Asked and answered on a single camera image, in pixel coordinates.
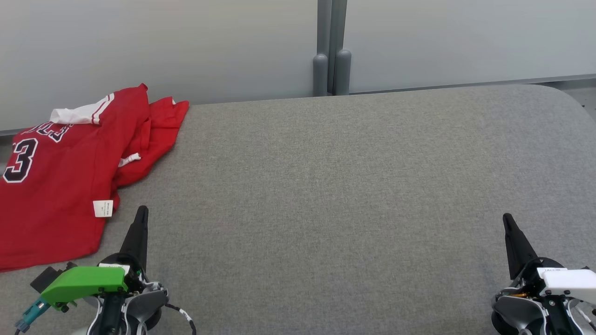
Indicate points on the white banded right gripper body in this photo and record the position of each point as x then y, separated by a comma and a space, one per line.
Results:
570, 284

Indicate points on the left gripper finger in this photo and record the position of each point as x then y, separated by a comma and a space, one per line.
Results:
138, 237

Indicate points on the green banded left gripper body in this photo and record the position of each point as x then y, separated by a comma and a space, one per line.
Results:
84, 281

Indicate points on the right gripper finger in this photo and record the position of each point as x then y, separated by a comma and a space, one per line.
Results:
518, 246

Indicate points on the red basketball jersey white sleeves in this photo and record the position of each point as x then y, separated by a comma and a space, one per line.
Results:
56, 209

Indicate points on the red shorts white trim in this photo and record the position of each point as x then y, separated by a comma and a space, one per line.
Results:
160, 130

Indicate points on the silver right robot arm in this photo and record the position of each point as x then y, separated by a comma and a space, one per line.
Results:
517, 312

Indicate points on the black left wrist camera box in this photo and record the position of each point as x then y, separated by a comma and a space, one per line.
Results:
45, 278

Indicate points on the grey partition base rail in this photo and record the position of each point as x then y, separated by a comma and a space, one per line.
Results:
465, 85

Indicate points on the grey partition post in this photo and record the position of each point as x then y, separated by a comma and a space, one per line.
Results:
331, 46

